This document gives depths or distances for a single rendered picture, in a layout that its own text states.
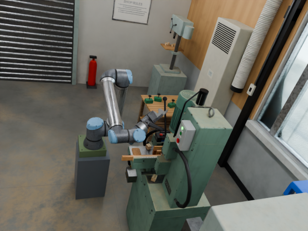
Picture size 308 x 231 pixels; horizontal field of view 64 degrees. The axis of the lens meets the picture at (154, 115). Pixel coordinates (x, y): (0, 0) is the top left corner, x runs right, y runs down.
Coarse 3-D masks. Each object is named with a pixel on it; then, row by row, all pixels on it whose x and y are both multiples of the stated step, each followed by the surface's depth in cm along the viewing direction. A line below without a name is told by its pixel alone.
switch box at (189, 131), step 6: (186, 120) 149; (180, 126) 149; (186, 126) 143; (192, 126) 145; (186, 132) 142; (192, 132) 143; (180, 138) 148; (186, 138) 144; (192, 138) 146; (180, 144) 148; (186, 144) 147; (180, 150) 149; (186, 150) 150
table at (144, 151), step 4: (152, 144) 221; (128, 148) 208; (140, 148) 208; (144, 148) 209; (152, 148) 211; (128, 152) 207; (144, 152) 205; (148, 152) 206; (132, 164) 193; (136, 164) 193; (140, 164) 194; (144, 164) 195; (148, 164) 196; (152, 164) 197; (132, 168) 194; (136, 168) 195; (140, 168) 196; (144, 168) 198; (148, 168) 199
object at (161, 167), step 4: (160, 156) 178; (156, 160) 178; (160, 160) 174; (164, 160) 175; (168, 160) 176; (156, 164) 178; (160, 164) 174; (164, 164) 175; (168, 164) 176; (156, 168) 178; (160, 168) 176; (164, 168) 177; (168, 168) 178; (156, 172) 178; (160, 172) 179; (164, 172) 180
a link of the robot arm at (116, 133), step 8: (104, 72) 189; (112, 72) 189; (104, 80) 184; (112, 80) 187; (104, 88) 181; (112, 88) 181; (104, 96) 178; (112, 96) 176; (112, 104) 171; (112, 112) 167; (112, 120) 163; (120, 120) 166; (112, 128) 160; (120, 128) 160; (112, 136) 155; (120, 136) 157; (128, 136) 159
